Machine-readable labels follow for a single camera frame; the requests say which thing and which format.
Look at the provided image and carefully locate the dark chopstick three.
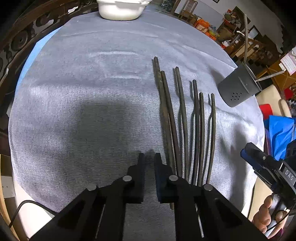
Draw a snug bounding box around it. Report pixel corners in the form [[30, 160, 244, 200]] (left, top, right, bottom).
[[198, 92, 205, 187]]

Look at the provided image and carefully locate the red plastic child chair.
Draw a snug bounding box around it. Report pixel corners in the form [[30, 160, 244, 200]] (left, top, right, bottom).
[[259, 104, 273, 120]]

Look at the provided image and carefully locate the dark chopstick seven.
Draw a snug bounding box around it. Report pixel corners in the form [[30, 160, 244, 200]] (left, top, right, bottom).
[[153, 56, 175, 210]]

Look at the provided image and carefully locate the dark chopstick six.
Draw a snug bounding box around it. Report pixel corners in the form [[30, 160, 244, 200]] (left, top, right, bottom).
[[161, 71, 183, 177]]

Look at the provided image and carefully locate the carved dark wooden bench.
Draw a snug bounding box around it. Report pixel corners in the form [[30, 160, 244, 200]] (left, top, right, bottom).
[[1, 1, 98, 156]]

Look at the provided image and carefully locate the dark chopstick two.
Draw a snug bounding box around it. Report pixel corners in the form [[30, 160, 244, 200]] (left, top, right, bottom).
[[206, 93, 216, 184]]

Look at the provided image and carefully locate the white bowl with plastic bag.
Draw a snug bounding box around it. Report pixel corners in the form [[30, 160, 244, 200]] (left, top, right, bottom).
[[97, 0, 151, 21]]

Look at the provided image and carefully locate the dark chopstick five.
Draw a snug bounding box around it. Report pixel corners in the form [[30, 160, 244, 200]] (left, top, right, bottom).
[[175, 66, 190, 181]]

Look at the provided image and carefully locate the dark chopstick four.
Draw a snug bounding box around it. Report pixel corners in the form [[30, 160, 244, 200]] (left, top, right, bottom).
[[192, 80, 200, 185]]

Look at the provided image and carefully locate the cream sofa armchair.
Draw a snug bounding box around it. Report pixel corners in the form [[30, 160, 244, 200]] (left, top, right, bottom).
[[256, 84, 292, 118]]

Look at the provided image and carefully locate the orange cardboard box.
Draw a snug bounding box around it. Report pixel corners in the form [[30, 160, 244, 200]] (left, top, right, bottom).
[[194, 19, 210, 33]]

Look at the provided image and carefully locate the person right hand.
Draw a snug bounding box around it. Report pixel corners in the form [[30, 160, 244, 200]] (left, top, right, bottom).
[[252, 195, 287, 240]]

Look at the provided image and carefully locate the dark chopstick one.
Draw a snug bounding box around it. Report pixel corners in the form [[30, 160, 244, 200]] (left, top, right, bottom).
[[243, 13, 248, 65]]

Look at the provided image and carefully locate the pink wall calendar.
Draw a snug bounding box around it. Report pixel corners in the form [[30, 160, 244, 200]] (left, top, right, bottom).
[[280, 47, 296, 75]]

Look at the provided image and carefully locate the grey metal utensil cup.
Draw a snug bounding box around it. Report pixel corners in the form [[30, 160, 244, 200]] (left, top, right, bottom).
[[218, 64, 262, 108]]

